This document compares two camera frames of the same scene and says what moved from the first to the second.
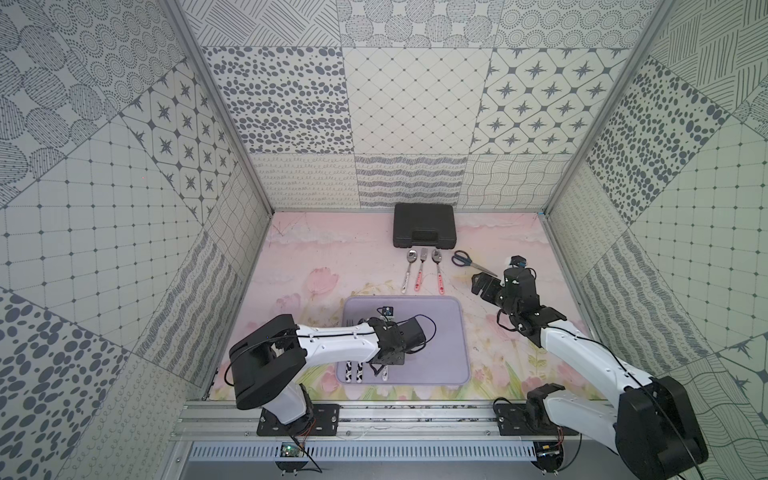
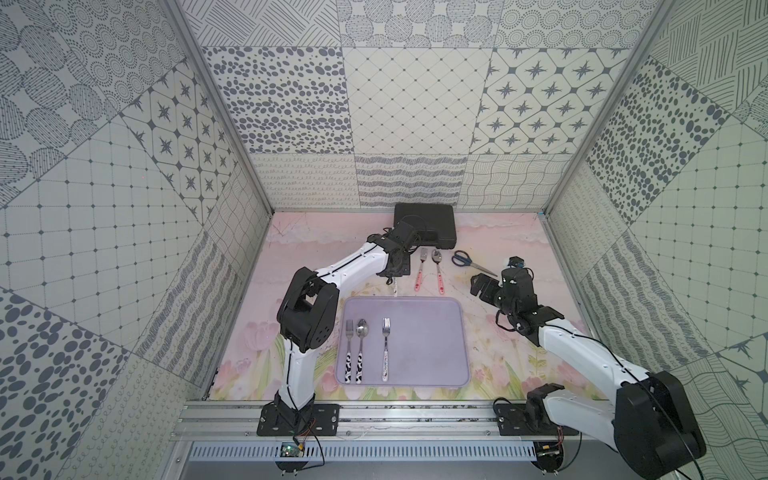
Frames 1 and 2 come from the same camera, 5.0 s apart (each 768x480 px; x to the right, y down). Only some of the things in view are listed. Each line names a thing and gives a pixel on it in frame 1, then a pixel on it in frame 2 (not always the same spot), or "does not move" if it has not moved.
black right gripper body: x=495 y=292 does not move
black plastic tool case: x=423 y=224 does not move
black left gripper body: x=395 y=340 to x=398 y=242
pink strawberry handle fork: x=423 y=257 does not move
